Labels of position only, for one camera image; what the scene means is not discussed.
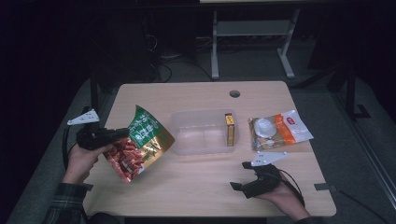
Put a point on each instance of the person's right hand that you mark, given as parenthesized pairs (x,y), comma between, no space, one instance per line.
(286,199)

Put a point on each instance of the yellow and maroon seasoning box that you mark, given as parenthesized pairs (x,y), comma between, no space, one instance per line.
(229,130)

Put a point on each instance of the green and red snack bag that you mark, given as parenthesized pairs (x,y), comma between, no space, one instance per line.
(140,146)

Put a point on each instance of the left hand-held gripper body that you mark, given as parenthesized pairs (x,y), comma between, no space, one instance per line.
(93,138)

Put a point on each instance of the white metal table frame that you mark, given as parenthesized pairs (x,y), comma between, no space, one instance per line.
(253,29)

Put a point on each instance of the black tape strip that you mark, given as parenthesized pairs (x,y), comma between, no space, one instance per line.
(321,186)

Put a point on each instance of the person's left hand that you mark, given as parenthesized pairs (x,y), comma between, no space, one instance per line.
(82,160)

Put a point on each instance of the black metal stand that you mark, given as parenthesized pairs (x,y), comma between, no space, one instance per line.
(351,93)

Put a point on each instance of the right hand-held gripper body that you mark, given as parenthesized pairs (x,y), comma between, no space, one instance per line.
(264,179)

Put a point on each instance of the clear plastic container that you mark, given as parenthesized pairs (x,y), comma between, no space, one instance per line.
(199,137)

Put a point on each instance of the white and orange food packet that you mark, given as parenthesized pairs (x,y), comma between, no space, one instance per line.
(280,129)

